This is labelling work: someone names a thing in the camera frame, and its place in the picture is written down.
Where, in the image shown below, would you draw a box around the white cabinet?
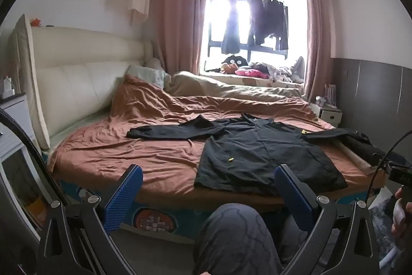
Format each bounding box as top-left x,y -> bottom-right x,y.
0,93 -> 44,230

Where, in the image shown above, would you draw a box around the grey rug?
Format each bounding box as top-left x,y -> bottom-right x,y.
368,194 -> 412,263

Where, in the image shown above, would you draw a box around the pale patterned pillow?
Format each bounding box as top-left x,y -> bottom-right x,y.
125,57 -> 166,90

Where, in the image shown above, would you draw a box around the black plush toy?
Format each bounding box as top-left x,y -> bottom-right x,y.
220,54 -> 249,74

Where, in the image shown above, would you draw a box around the bed with brown sheet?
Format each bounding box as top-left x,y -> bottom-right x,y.
48,73 -> 387,206

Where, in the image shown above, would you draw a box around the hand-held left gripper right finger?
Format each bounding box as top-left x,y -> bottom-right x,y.
274,164 -> 380,275

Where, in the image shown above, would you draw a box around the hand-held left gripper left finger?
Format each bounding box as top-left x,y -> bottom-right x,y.
38,164 -> 144,275

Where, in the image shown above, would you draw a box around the cream padded headboard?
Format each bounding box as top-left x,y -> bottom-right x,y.
14,14 -> 155,150

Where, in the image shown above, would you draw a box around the pink plush cushion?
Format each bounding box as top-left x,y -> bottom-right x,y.
235,68 -> 268,80

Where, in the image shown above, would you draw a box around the books on nightstand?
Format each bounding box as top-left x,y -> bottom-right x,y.
325,83 -> 338,108

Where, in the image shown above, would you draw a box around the black jacket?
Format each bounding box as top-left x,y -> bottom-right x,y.
126,113 -> 355,196

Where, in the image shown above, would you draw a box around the white nightstand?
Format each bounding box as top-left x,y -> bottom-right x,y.
314,101 -> 342,127

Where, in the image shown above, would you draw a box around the white bottle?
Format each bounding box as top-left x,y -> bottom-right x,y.
3,76 -> 15,98

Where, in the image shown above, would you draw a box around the cream mattress pad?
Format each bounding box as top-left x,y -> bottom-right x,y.
335,141 -> 387,180

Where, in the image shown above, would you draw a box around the pile of grey clothes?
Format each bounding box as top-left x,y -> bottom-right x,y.
249,56 -> 306,84

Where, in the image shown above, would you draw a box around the dark cloth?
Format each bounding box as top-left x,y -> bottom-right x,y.
346,131 -> 379,156

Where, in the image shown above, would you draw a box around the person's right hand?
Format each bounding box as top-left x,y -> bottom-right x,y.
391,186 -> 412,239

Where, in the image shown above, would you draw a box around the pink curtain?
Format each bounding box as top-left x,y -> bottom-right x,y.
154,0 -> 211,74
303,0 -> 337,103

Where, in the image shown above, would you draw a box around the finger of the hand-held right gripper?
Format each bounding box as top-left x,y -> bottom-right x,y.
370,150 -> 392,170

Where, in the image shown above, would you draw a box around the thin black cable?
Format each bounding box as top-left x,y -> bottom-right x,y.
365,130 -> 412,201

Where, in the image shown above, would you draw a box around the thick black cable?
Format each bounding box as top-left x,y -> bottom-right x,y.
0,107 -> 70,211

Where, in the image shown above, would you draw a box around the person's grey pants leg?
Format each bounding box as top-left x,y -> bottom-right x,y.
192,202 -> 284,275

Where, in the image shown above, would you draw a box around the beige duvet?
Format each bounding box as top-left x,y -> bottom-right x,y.
162,70 -> 305,102

